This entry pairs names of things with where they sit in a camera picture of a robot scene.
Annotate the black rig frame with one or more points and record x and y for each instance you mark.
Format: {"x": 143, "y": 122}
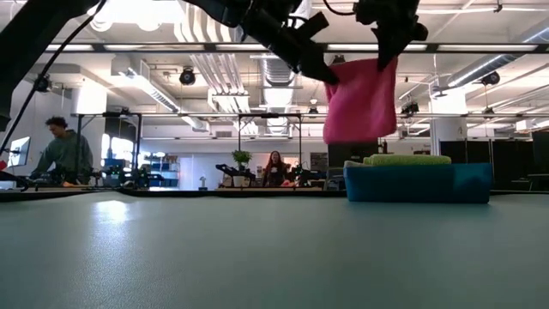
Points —
{"x": 269, "y": 115}
{"x": 139, "y": 141}

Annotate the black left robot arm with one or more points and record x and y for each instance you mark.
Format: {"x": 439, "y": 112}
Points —
{"x": 25, "y": 43}

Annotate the green leafy potted plant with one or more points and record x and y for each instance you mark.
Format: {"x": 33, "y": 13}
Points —
{"x": 242, "y": 156}

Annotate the person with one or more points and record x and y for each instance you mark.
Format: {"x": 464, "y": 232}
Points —
{"x": 64, "y": 150}
{"x": 275, "y": 169}

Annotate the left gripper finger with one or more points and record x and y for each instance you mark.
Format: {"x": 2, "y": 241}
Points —
{"x": 323, "y": 64}
{"x": 315, "y": 74}

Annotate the blue plastic bin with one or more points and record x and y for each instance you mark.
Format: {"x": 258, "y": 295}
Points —
{"x": 416, "y": 184}

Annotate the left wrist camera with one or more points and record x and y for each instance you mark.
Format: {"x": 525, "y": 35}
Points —
{"x": 315, "y": 23}

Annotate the black computer monitor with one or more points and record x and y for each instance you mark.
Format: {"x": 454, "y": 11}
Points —
{"x": 351, "y": 152}

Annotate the black partition panels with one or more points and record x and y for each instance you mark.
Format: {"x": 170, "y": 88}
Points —
{"x": 480, "y": 152}

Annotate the background black robot arms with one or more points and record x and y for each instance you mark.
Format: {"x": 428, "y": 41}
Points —
{"x": 128, "y": 176}

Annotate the silver ceiling duct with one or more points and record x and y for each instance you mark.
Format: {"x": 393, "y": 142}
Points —
{"x": 279, "y": 86}

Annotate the lime green microfiber towel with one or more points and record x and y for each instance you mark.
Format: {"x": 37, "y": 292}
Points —
{"x": 407, "y": 159}

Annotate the black display panel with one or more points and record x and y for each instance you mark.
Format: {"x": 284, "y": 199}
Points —
{"x": 541, "y": 159}

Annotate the green table mat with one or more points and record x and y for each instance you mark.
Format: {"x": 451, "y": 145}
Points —
{"x": 274, "y": 257}

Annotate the small black robot arm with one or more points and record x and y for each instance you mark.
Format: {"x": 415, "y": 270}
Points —
{"x": 233, "y": 171}

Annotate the bright white monitor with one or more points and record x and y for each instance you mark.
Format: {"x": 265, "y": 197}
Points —
{"x": 20, "y": 151}

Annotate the black ceiling spotlight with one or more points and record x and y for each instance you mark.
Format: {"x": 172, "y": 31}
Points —
{"x": 42, "y": 83}
{"x": 490, "y": 78}
{"x": 410, "y": 107}
{"x": 338, "y": 59}
{"x": 187, "y": 76}

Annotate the pink microfiber towel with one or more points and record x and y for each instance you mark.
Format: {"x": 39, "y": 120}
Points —
{"x": 360, "y": 103}

